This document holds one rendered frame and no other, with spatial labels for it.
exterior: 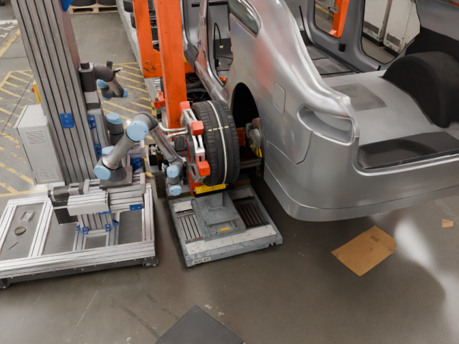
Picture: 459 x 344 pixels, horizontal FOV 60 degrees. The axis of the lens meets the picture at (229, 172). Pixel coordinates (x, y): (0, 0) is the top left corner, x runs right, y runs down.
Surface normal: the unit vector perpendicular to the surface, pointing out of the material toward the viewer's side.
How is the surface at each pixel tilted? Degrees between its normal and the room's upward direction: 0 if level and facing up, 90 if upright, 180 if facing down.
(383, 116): 22
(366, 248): 2
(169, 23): 90
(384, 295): 0
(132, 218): 0
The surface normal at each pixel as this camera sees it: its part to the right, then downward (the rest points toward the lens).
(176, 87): 0.30, 0.55
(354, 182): 0.07, 0.59
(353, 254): 0.01, -0.82
